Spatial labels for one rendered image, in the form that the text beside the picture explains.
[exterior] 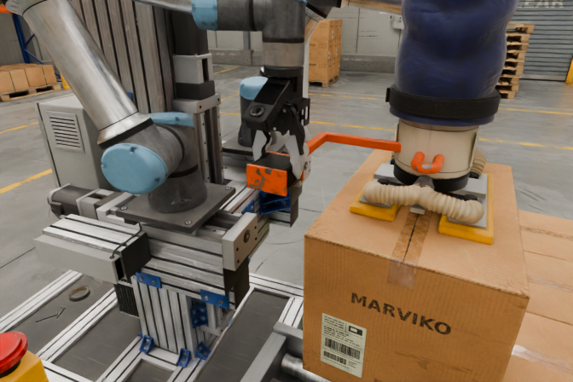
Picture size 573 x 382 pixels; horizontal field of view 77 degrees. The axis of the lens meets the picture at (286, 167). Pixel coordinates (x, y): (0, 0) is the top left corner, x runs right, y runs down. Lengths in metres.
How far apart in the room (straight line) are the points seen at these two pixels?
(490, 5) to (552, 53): 9.92
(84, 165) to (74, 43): 0.61
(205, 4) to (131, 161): 0.32
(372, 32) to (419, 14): 9.71
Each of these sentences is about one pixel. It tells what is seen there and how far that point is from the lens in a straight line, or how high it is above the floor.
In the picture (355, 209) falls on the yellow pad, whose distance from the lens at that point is 0.83.
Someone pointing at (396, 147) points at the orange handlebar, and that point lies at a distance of 0.88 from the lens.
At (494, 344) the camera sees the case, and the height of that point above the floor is 0.95.
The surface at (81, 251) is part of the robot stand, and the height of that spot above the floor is 0.95.
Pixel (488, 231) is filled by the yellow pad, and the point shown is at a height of 1.09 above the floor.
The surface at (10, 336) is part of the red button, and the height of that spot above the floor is 1.04.
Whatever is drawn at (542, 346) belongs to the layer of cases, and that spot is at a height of 0.54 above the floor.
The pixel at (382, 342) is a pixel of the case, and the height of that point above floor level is 0.86.
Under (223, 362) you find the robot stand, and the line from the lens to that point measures 1.65.
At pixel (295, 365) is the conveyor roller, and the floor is 0.55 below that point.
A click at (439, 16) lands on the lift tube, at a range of 0.78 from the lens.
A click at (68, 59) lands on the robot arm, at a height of 1.41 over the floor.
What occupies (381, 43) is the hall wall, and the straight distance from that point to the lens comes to 10.48.
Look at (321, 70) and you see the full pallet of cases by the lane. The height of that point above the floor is 0.35.
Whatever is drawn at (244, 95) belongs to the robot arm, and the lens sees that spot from 1.30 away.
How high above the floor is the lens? 1.49
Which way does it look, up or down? 23 degrees down
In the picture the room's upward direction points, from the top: straight up
